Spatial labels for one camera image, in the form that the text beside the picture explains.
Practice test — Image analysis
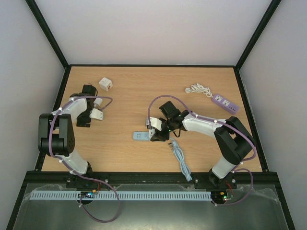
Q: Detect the white usb charger block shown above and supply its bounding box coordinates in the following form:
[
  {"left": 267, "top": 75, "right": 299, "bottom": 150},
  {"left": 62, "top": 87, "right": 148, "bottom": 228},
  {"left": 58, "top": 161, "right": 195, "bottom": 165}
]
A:
[{"left": 148, "top": 129, "right": 155, "bottom": 138}]

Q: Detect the white small charger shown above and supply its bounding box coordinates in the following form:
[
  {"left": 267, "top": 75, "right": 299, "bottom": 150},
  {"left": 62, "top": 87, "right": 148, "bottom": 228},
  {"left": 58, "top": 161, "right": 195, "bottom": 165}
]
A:
[{"left": 94, "top": 98, "right": 103, "bottom": 108}]

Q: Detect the white tiger cube socket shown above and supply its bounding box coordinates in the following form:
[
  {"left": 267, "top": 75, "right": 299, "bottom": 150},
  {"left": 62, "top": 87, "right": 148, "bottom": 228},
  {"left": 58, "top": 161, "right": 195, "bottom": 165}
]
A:
[{"left": 99, "top": 77, "right": 113, "bottom": 92}]

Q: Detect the blue-grey power strip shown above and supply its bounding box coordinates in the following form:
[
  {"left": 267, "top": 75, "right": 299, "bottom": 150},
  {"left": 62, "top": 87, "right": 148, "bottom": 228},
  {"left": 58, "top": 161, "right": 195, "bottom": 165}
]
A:
[{"left": 133, "top": 131, "right": 152, "bottom": 141}]

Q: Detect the light blue power cord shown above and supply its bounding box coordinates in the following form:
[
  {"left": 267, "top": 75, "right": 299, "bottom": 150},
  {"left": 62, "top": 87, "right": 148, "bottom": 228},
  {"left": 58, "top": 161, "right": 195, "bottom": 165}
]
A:
[{"left": 167, "top": 138, "right": 193, "bottom": 182}]

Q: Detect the white power strip cord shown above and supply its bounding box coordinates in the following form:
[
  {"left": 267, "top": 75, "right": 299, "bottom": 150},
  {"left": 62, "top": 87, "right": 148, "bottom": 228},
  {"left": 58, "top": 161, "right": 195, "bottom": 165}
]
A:
[{"left": 185, "top": 83, "right": 214, "bottom": 99}]

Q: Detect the purple power strip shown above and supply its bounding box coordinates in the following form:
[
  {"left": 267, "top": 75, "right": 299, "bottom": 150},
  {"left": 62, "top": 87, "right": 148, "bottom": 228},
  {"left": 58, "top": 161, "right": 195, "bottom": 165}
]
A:
[{"left": 212, "top": 94, "right": 239, "bottom": 115}]

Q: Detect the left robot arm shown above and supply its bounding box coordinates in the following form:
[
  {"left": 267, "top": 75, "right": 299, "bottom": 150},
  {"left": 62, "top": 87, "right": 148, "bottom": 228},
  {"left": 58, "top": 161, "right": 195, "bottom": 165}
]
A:
[{"left": 38, "top": 84, "right": 98, "bottom": 176}]

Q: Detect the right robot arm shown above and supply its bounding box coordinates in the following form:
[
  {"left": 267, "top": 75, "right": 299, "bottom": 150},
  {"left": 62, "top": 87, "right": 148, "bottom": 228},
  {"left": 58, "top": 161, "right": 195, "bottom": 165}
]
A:
[{"left": 145, "top": 101, "right": 257, "bottom": 188}]

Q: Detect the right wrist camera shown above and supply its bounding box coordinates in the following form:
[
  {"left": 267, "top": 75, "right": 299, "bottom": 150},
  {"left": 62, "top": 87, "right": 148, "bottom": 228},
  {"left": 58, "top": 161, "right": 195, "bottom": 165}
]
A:
[{"left": 145, "top": 117, "right": 163, "bottom": 131}]

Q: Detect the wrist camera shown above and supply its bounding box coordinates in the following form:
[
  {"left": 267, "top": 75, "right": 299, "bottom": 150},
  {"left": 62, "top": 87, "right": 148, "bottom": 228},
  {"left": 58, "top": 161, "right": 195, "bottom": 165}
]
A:
[
  {"left": 89, "top": 108, "right": 103, "bottom": 120},
  {"left": 145, "top": 117, "right": 163, "bottom": 131}
]

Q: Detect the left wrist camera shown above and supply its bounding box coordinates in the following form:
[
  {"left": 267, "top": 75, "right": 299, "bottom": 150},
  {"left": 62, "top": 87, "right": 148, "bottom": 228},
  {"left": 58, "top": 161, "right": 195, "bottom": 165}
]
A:
[{"left": 89, "top": 108, "right": 103, "bottom": 120}]

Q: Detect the light blue cable duct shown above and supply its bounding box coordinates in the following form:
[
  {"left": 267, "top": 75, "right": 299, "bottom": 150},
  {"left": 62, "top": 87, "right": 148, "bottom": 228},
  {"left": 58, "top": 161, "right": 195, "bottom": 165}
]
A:
[{"left": 30, "top": 191, "right": 212, "bottom": 201}]

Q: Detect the black frame rail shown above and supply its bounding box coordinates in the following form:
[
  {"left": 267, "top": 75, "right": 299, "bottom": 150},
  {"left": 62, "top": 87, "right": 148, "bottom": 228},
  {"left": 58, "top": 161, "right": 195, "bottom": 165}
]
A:
[{"left": 24, "top": 170, "right": 279, "bottom": 189}]

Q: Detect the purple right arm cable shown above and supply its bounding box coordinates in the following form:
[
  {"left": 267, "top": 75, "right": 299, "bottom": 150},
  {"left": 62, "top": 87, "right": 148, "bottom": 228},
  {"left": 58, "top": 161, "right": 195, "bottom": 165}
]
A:
[{"left": 147, "top": 94, "right": 258, "bottom": 207}]

